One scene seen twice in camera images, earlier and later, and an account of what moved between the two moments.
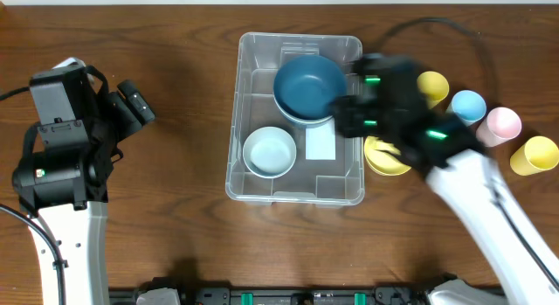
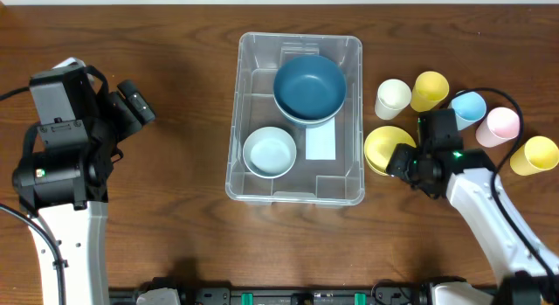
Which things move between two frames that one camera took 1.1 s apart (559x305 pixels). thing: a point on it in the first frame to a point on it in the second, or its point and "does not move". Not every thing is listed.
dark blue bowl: [305, 85] does not move
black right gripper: [355, 107] to [403, 163]
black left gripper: [120, 111] does not move
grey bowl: [269, 152] does not move
